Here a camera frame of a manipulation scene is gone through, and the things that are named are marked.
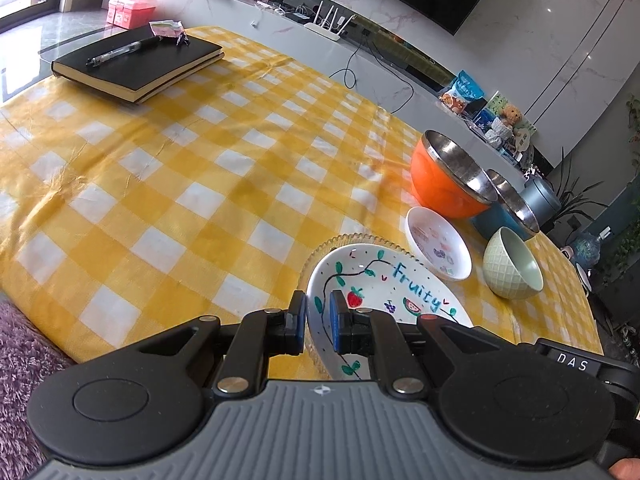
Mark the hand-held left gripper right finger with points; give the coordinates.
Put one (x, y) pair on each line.
(336, 322)

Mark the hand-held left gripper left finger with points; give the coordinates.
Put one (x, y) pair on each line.
(298, 322)

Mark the white fruit drawing plate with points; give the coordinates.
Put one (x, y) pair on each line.
(380, 285)

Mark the pale green ceramic bowl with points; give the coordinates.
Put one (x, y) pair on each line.
(505, 272)

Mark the small white decorated bowl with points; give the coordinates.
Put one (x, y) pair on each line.
(435, 245)

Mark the blue steel bowl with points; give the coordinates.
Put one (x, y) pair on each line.
(492, 222)

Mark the orange steel bowl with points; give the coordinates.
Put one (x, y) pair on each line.
(435, 185)

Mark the person's right hand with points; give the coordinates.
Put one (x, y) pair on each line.
(627, 471)

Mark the clear glass plate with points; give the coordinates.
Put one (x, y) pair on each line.
(311, 265)

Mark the large water bottle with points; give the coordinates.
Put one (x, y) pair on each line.
(587, 250)

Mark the grey round trash can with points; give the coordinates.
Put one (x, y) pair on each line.
(542, 200)

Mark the long leaf potted plant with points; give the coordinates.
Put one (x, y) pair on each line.
(575, 190)

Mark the yellow checkered tablecloth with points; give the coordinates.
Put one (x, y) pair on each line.
(200, 160)

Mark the brown teddy bear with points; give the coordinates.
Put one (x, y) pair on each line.
(511, 114)

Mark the blue snack bag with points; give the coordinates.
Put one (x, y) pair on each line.
(462, 92)

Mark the purple shaggy rug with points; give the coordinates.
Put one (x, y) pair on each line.
(20, 360)

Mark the white router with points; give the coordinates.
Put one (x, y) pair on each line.
(325, 30)

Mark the white marble TV bench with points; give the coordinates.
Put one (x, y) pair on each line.
(280, 30)

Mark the black notebook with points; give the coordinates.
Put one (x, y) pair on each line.
(150, 67)

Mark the black pen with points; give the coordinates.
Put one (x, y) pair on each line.
(120, 52)

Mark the crumpled white pink packet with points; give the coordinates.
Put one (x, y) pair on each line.
(165, 27)

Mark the pink storage box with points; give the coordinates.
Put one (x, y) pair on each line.
(132, 10)

